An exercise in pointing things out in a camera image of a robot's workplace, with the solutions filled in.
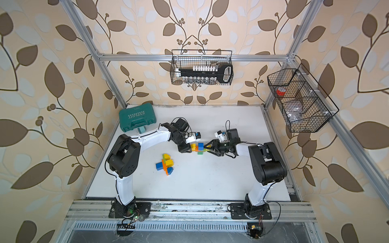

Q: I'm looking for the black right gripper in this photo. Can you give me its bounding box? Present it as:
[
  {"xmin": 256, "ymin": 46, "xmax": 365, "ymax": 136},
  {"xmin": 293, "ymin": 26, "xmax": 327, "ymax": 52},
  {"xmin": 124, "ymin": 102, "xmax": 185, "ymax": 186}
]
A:
[{"xmin": 204, "ymin": 139, "xmax": 232, "ymax": 156}]

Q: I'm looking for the yellow lego brick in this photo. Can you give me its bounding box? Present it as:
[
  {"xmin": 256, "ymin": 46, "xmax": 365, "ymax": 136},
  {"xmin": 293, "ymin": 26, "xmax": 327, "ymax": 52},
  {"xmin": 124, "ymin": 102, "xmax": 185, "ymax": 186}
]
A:
[
  {"xmin": 191, "ymin": 144, "xmax": 198, "ymax": 151},
  {"xmin": 163, "ymin": 153, "xmax": 171, "ymax": 161},
  {"xmin": 165, "ymin": 159, "xmax": 174, "ymax": 168}
]

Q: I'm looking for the orange lego brick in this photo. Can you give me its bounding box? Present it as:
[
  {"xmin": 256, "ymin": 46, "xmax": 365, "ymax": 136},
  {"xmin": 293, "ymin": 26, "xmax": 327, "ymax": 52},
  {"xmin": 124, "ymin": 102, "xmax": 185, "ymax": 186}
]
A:
[{"xmin": 162, "ymin": 160, "xmax": 169, "ymax": 176}]

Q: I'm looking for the small blue lego brick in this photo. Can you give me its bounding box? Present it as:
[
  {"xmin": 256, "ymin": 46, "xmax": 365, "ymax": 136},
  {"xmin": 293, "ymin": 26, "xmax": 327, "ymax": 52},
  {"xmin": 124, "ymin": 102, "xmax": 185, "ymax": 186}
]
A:
[{"xmin": 156, "ymin": 162, "xmax": 164, "ymax": 171}]

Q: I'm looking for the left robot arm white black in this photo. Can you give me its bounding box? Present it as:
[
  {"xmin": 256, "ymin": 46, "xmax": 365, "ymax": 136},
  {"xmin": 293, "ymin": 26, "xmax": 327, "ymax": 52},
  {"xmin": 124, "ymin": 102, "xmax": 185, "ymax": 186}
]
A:
[{"xmin": 106, "ymin": 118, "xmax": 191, "ymax": 208}]

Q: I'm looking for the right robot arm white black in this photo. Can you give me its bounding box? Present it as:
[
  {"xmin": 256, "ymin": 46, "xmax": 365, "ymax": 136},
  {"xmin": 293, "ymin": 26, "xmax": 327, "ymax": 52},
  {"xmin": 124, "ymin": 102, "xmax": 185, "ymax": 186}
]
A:
[{"xmin": 204, "ymin": 139, "xmax": 288, "ymax": 214}]

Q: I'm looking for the green plastic tool case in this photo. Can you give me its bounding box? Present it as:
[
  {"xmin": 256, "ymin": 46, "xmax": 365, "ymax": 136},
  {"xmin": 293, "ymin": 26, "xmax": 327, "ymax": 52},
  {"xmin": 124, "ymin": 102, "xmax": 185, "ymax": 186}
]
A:
[{"xmin": 119, "ymin": 103, "xmax": 157, "ymax": 132}]

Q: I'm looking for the black white tool in basket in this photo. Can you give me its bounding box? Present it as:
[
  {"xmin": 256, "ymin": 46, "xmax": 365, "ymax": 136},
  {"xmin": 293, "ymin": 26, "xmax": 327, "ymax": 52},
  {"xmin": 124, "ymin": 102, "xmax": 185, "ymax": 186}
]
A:
[{"xmin": 176, "ymin": 63, "xmax": 234, "ymax": 84}]

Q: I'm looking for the red object in basket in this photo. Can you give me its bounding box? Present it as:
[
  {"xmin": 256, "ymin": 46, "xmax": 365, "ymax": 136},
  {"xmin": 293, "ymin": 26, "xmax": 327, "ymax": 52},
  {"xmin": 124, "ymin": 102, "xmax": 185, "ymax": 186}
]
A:
[{"xmin": 276, "ymin": 87, "xmax": 287, "ymax": 97}]

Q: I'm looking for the clear plastic bag in basket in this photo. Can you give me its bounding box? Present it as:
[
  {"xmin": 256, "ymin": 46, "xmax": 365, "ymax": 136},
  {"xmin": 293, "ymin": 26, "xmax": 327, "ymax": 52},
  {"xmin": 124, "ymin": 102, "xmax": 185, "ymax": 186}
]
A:
[{"xmin": 284, "ymin": 100, "xmax": 303, "ymax": 122}]

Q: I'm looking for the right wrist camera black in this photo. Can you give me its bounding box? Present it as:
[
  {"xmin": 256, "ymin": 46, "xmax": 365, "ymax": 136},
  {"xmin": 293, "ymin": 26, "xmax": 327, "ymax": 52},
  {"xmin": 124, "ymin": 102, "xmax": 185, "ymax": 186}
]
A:
[{"xmin": 226, "ymin": 129, "xmax": 241, "ymax": 143}]

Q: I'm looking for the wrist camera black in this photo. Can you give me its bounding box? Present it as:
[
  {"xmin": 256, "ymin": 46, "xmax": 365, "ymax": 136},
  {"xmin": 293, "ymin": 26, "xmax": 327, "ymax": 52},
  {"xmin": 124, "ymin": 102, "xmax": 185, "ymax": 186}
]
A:
[
  {"xmin": 172, "ymin": 118, "xmax": 189, "ymax": 133},
  {"xmin": 226, "ymin": 129, "xmax": 241, "ymax": 143}
]

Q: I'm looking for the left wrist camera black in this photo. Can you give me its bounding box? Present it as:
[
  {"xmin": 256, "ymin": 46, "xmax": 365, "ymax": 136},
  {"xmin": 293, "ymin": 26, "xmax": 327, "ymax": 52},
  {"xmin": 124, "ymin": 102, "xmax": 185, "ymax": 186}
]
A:
[{"xmin": 172, "ymin": 118, "xmax": 189, "ymax": 133}]

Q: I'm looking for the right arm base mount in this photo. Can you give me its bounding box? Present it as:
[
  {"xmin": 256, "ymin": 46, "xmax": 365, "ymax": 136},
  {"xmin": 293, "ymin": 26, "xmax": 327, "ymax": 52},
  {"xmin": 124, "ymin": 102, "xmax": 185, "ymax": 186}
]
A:
[{"xmin": 227, "ymin": 203, "xmax": 272, "ymax": 220}]

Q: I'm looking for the back wall wire basket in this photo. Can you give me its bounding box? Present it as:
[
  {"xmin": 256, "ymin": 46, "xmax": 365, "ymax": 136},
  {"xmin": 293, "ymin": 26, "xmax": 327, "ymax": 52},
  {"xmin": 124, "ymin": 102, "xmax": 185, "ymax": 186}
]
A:
[{"xmin": 170, "ymin": 49, "xmax": 234, "ymax": 85}]

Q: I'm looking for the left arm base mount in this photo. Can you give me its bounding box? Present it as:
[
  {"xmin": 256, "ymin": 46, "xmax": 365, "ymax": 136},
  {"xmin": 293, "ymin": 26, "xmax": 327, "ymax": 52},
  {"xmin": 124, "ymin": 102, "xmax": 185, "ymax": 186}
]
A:
[{"xmin": 108, "ymin": 201, "xmax": 152, "ymax": 221}]

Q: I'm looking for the side wall wire basket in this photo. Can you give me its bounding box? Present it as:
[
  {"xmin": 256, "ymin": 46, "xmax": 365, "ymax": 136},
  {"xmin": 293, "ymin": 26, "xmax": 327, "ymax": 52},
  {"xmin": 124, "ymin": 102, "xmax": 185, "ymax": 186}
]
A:
[{"xmin": 267, "ymin": 64, "xmax": 339, "ymax": 133}]

